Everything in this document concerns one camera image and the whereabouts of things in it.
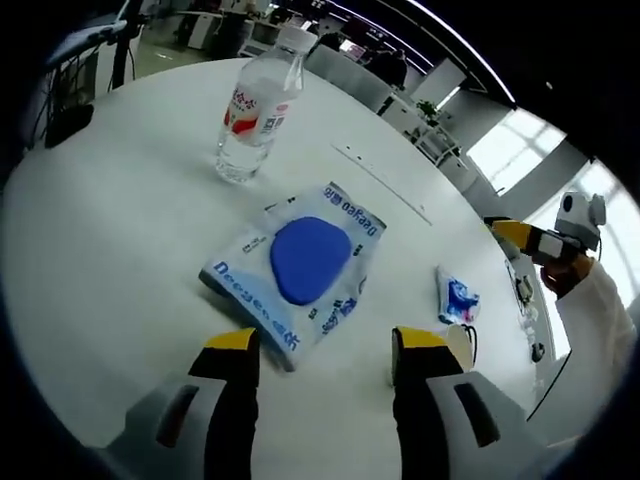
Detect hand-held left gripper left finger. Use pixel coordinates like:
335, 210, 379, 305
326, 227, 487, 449
118, 327, 262, 480

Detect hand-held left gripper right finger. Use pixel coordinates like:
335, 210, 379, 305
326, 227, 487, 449
389, 325, 532, 480

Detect white paper cup green print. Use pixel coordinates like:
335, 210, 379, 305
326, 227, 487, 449
443, 322, 476, 374

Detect blue tissue packet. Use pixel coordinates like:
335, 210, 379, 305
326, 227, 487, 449
434, 263, 483, 325

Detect small blue white packet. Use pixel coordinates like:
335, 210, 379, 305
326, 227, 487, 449
198, 180, 389, 374

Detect clear plastic water bottle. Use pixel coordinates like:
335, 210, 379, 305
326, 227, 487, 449
214, 25, 321, 185

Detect person's right hand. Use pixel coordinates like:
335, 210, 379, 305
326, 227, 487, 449
538, 252, 595, 300

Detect white office chair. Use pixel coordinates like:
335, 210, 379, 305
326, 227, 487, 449
413, 123, 464, 169

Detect green potted plant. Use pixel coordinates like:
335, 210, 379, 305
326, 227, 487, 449
415, 98, 442, 125

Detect white table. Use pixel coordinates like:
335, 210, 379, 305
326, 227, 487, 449
2, 57, 556, 480

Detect black oval pouch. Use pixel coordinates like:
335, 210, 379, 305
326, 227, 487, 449
43, 103, 96, 150

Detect black laptop stand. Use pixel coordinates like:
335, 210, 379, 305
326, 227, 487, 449
110, 0, 139, 92

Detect silver laptop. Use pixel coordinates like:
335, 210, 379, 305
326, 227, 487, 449
47, 3, 130, 66

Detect white cables and chargers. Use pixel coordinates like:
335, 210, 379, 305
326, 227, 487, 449
502, 257, 551, 364

